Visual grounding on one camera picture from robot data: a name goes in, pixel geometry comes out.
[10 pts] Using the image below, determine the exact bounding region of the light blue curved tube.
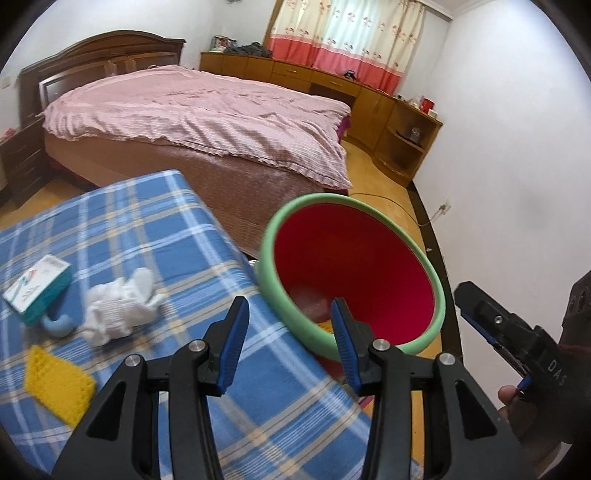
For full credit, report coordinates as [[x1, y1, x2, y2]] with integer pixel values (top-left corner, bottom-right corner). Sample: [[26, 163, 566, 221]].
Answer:
[[40, 309, 77, 339]]

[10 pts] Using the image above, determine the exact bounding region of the white sock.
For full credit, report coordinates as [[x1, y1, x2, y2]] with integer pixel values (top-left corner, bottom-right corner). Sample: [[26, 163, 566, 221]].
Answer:
[[79, 267, 166, 347]]

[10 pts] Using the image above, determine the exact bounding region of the teal white carton box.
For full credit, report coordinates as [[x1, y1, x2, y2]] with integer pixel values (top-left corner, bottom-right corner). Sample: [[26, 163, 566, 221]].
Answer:
[[3, 254, 72, 326]]

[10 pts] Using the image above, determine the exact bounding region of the person's right hand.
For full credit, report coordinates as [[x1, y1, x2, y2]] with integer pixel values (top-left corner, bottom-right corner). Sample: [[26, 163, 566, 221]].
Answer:
[[498, 385, 537, 443]]

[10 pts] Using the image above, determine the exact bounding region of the blue plaid tablecloth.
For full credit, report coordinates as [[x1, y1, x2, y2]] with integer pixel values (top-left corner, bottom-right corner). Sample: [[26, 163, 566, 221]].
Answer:
[[1, 170, 370, 479]]

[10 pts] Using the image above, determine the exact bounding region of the red bin green rim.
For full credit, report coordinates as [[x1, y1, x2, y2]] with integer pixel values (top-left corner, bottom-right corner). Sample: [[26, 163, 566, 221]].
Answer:
[[256, 193, 446, 361]]

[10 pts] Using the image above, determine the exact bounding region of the shelf ornament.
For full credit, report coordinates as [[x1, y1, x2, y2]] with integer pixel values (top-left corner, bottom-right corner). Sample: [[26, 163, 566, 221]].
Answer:
[[409, 127, 422, 144]]

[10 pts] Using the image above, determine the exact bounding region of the dark wooden nightstand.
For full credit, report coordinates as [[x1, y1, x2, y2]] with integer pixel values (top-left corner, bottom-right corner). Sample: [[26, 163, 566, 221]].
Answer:
[[1, 119, 52, 207]]

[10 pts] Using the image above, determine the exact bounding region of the long wooden cabinet desk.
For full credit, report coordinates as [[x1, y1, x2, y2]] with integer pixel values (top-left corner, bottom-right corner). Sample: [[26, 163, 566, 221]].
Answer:
[[198, 50, 445, 188]]

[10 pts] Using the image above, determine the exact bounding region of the red box on cabinet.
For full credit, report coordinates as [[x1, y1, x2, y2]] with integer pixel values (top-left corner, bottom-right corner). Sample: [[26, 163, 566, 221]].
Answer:
[[420, 97, 435, 114]]

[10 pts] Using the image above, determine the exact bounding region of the pink bedspread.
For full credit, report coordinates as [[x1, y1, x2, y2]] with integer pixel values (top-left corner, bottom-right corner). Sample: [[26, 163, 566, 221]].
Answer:
[[42, 65, 352, 190]]

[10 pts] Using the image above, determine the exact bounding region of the cream and red curtain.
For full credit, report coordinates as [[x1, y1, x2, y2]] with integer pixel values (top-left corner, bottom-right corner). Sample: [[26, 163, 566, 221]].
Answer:
[[269, 0, 426, 95]]

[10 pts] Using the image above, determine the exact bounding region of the dark clothes pile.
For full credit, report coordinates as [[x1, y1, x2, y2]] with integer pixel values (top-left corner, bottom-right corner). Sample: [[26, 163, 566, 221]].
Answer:
[[223, 42, 273, 58]]

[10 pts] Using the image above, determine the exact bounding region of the black floor cable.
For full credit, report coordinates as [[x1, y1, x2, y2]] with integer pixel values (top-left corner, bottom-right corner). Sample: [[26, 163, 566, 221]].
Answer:
[[351, 191, 452, 228]]

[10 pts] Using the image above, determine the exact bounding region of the dark wooden bed frame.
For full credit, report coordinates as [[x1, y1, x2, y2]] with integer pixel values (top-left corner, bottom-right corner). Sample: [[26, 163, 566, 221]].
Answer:
[[19, 31, 349, 254]]

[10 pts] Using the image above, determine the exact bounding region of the photo frame on cabinet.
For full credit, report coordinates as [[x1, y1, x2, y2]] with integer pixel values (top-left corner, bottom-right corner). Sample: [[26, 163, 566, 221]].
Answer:
[[211, 35, 238, 52]]

